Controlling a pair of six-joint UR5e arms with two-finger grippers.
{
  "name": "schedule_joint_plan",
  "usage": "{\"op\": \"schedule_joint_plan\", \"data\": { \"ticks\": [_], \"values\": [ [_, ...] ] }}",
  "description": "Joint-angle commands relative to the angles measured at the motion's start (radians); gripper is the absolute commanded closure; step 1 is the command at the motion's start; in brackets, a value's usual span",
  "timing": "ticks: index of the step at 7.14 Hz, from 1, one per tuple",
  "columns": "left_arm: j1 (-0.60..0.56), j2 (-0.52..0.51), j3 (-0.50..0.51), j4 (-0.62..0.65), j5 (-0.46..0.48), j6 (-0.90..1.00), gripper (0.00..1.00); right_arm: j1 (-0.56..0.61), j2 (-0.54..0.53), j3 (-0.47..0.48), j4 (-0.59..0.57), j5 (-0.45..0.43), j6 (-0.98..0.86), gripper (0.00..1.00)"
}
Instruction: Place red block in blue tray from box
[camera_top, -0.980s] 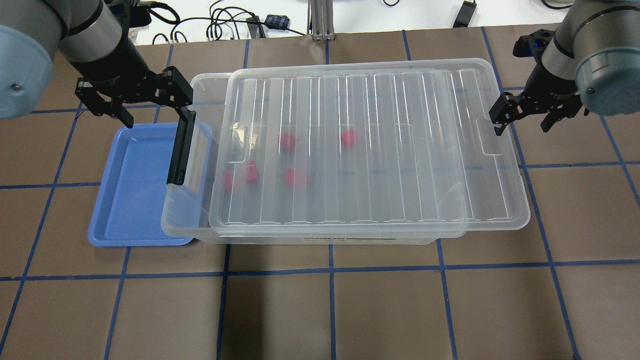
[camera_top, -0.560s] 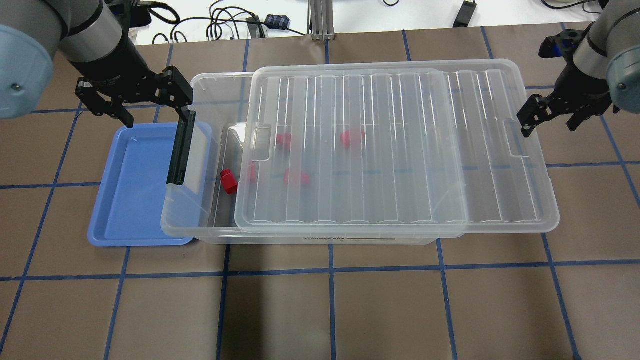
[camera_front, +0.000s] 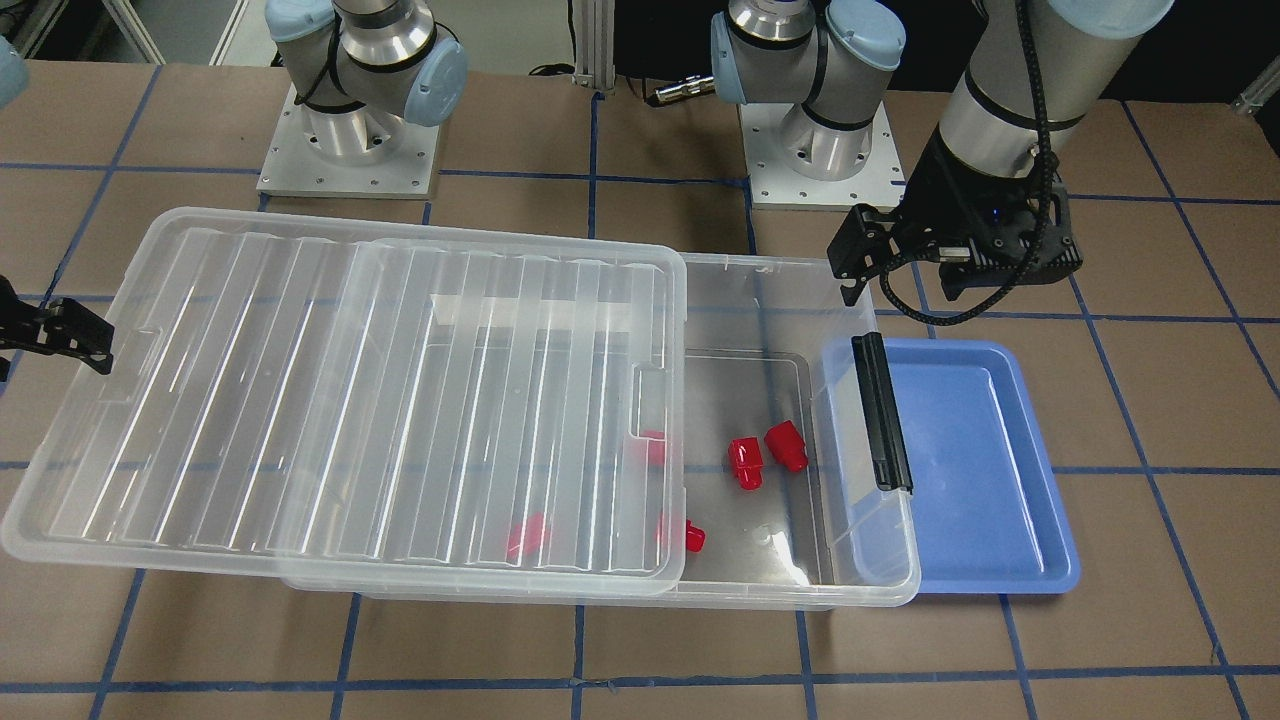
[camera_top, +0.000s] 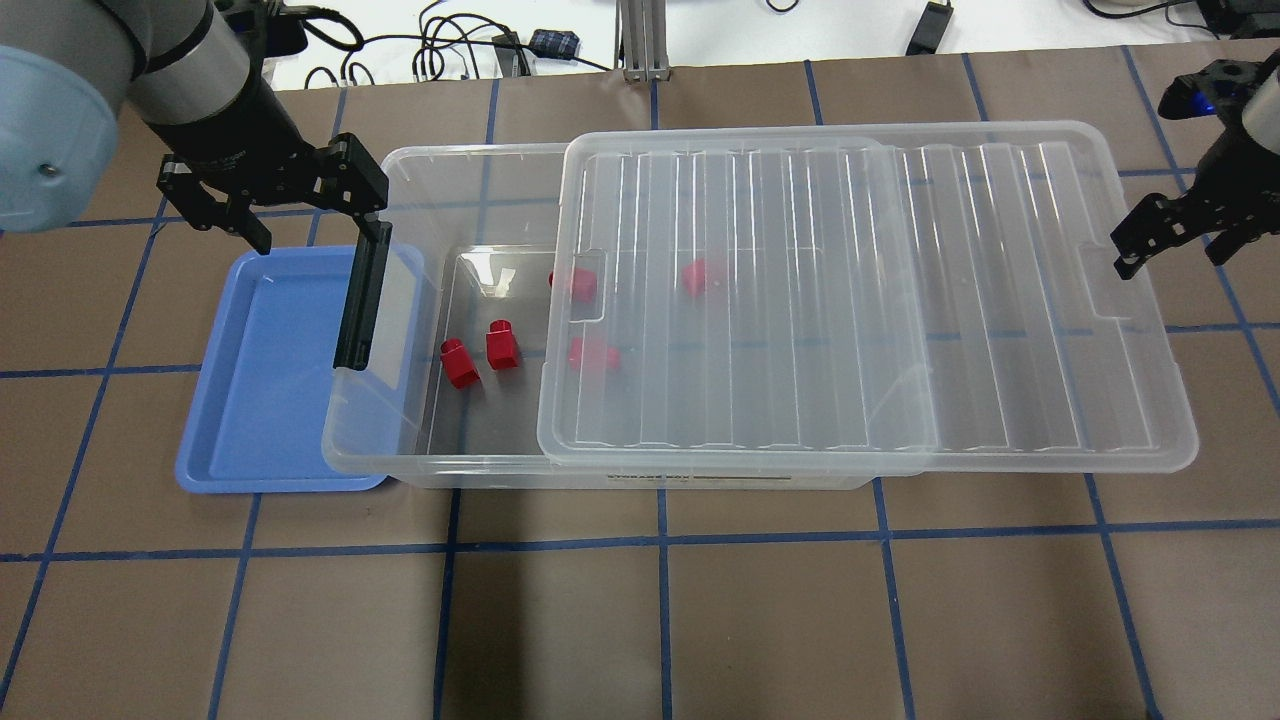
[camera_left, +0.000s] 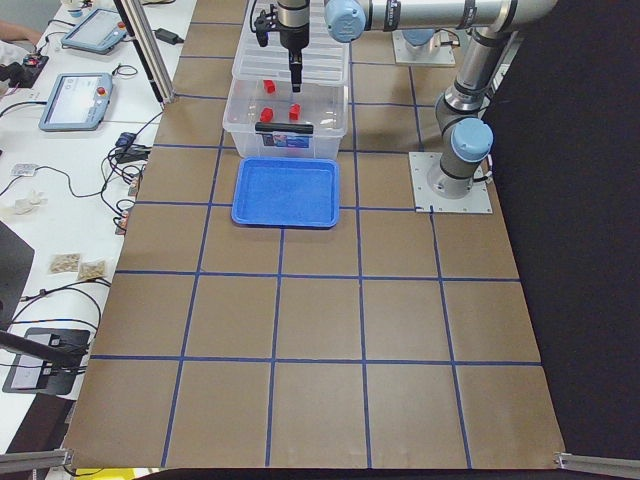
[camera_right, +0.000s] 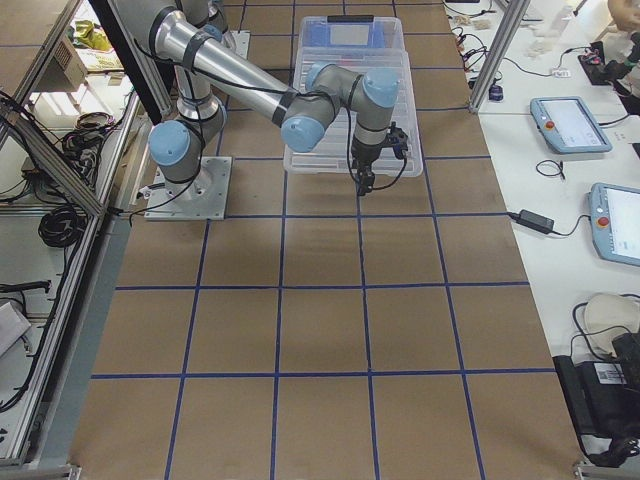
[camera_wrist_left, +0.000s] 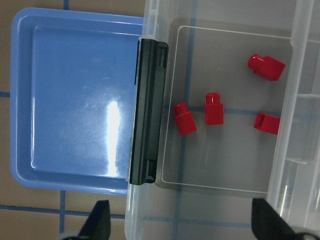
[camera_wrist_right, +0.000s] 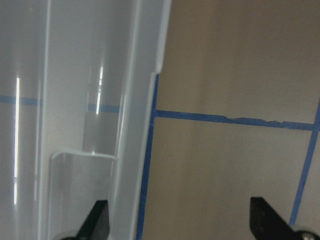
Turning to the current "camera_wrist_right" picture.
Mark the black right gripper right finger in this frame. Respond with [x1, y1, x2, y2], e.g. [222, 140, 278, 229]
[249, 197, 300, 240]

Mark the clear plastic box lid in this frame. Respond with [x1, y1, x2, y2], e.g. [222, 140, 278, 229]
[0, 0, 172, 240]

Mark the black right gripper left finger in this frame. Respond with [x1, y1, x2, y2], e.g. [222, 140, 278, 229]
[76, 200, 110, 240]

